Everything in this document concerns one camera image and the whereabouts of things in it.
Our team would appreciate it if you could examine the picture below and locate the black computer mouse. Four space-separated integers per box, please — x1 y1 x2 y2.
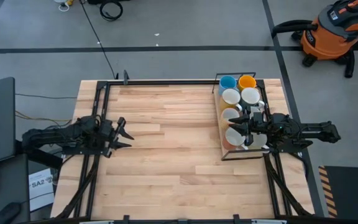
0 202 23 224

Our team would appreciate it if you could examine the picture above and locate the light blue mug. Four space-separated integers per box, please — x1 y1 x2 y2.
218 75 238 96

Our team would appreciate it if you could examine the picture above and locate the large mustard yellow mug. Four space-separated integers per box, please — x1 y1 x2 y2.
219 88 244 112

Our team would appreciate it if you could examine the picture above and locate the teal mug brown rim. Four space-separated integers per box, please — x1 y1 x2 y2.
240 86 266 110

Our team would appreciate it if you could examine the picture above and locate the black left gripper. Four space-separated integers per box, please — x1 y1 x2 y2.
96 116 135 159

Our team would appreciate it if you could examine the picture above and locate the coiled white cable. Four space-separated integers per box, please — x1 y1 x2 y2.
53 0 74 12

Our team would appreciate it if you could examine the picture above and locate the black yellow striped mat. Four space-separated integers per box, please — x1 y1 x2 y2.
318 164 358 218

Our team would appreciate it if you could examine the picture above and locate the white printed paper sheet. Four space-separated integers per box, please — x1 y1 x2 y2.
28 167 55 212

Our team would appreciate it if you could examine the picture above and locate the grey cable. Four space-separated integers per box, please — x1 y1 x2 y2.
14 92 79 100

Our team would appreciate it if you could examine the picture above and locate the small plain yellow mug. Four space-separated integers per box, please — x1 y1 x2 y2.
237 75 257 92

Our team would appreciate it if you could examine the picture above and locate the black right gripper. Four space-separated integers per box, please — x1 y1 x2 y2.
228 111 275 138

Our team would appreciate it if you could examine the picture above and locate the orange grey shop vacuum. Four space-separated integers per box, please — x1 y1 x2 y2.
271 0 358 78

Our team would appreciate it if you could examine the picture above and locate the yellow polka dot mug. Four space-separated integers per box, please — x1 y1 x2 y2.
219 107 241 130

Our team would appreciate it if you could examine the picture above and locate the black aluminium table frame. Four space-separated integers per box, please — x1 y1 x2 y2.
54 79 315 224

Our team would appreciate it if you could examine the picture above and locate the yellow cable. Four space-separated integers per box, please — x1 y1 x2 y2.
14 110 74 123

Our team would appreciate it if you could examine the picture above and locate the black floor cable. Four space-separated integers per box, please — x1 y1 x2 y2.
78 0 119 80

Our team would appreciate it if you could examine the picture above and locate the coiled black cable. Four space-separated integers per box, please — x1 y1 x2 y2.
99 0 124 22

